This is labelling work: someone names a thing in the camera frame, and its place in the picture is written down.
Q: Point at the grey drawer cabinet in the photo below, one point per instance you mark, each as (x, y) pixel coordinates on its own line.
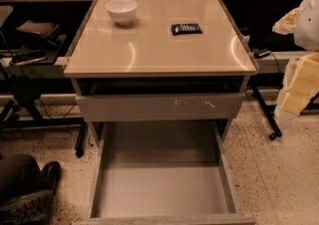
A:
(146, 55)

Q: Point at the grey top drawer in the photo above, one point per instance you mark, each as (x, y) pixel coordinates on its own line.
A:
(114, 106)

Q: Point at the white ceramic bowl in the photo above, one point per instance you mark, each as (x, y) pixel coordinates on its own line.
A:
(122, 12)

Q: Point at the dark blue snack packet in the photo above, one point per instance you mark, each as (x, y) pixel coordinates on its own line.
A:
(185, 29)

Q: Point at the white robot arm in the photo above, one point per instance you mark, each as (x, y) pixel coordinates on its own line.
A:
(306, 34)

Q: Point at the black boot lower left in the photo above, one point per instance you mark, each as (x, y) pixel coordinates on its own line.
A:
(33, 208)

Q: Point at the dark trouser leg left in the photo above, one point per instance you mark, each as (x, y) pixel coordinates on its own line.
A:
(19, 174)

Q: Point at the black power adapter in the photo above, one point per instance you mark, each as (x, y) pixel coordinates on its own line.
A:
(260, 53)

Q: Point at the grey drawer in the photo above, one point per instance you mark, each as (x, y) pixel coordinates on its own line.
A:
(163, 173)
(114, 106)

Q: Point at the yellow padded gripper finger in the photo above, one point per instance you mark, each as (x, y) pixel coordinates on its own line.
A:
(286, 25)
(300, 85)

